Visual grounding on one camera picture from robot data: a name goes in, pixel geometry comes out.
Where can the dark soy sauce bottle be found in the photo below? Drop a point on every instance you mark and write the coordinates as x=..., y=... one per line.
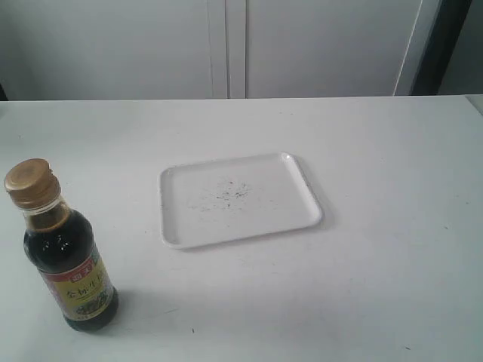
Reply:
x=59, y=242

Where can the white rectangular plastic tray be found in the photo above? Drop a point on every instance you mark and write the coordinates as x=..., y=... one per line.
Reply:
x=229, y=200

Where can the white cabinet doors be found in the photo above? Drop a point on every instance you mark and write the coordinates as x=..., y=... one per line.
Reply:
x=129, y=50

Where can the dark vertical post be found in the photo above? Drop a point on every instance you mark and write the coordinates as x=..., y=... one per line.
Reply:
x=440, y=45

